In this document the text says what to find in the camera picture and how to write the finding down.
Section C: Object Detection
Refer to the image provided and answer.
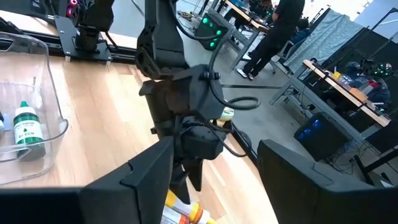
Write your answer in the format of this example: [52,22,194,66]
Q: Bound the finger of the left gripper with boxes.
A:
[169,161,192,205]
[183,157,205,192]

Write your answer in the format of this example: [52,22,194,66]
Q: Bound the orange brown paint bottle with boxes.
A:
[160,213,191,224]

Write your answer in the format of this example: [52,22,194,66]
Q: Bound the yellow paint bottle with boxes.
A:
[164,189,218,224]

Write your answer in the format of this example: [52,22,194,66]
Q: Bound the green paint bottle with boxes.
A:
[12,101,47,161]

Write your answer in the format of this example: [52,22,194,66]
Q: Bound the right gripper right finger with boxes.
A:
[257,139,398,224]

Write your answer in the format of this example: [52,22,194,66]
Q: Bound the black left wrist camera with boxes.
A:
[172,63,227,121]

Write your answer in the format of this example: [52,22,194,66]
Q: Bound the person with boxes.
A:
[345,60,392,105]
[290,17,312,44]
[235,0,307,82]

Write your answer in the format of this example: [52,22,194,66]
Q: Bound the clear plastic bin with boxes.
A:
[0,30,70,187]

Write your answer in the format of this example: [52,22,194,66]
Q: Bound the black table frame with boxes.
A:
[0,17,259,166]

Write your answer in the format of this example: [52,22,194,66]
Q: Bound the computer tower green lights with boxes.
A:
[195,12,233,52]

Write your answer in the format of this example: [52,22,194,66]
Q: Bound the mint glazed toy donut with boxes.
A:
[218,106,235,123]

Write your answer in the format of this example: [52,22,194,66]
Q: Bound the computer tower blue lights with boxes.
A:
[293,111,349,162]

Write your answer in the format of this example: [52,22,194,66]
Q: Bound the grey tarp curtain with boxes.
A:
[283,8,364,75]

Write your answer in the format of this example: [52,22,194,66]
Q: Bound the wooden top desk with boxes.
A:
[214,0,271,71]
[269,58,392,147]

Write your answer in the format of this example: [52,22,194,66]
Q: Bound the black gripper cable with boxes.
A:
[207,29,261,111]

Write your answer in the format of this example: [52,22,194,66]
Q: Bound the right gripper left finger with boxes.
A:
[0,136,175,224]

